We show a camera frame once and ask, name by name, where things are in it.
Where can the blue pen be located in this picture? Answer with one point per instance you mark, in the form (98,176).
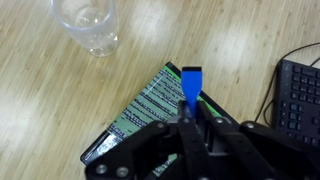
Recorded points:
(191,83)

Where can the clear drinking glass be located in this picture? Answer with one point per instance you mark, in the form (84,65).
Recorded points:
(90,26)

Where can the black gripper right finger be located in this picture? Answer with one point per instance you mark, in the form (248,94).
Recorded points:
(266,150)

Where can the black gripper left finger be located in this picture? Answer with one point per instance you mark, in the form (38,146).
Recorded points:
(150,153)

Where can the black keyboard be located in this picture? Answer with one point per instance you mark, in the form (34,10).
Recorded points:
(300,103)

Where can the green book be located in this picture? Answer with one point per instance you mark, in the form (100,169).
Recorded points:
(150,103)

